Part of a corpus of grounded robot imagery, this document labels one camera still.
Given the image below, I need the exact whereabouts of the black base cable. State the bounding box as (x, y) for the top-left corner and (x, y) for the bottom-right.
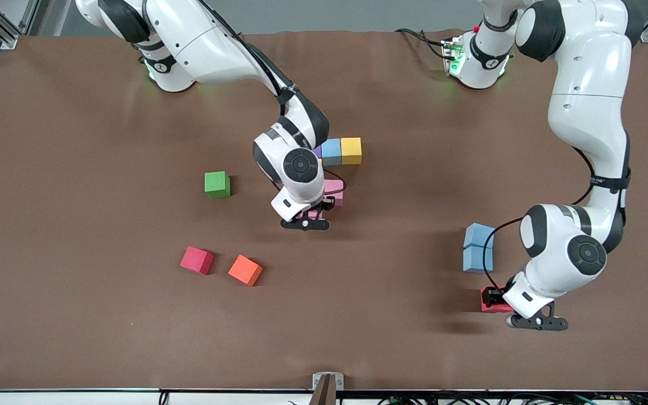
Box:
(394, 27), (449, 60)

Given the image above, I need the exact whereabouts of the metal edge bracket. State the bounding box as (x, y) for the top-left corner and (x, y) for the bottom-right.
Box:
(310, 372), (345, 405)

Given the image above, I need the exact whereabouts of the orange foam cube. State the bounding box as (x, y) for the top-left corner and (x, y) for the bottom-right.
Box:
(228, 254), (264, 287)

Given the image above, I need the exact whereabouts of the white table edge rail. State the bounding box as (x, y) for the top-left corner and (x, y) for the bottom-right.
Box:
(0, 388), (648, 405)

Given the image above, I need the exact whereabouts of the red foam cube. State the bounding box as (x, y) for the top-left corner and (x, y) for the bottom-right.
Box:
(480, 286), (514, 314)

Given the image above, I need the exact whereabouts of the green foam cube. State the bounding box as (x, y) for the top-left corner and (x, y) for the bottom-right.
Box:
(204, 171), (231, 199)

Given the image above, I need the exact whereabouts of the crimson foam cube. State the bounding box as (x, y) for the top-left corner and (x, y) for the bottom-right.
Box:
(180, 246), (215, 276)

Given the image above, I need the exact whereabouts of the brown table mat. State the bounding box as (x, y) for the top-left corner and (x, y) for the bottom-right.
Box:
(0, 29), (648, 393)

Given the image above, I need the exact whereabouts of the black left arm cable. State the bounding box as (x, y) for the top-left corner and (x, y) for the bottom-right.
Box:
(481, 217), (527, 290)

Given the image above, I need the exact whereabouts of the yellow foam cube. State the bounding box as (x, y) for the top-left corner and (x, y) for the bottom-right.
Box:
(340, 137), (363, 165)

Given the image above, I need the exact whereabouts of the light blue foam cube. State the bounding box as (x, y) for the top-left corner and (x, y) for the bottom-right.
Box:
(463, 246), (494, 274)
(463, 223), (496, 249)
(322, 138), (342, 167)

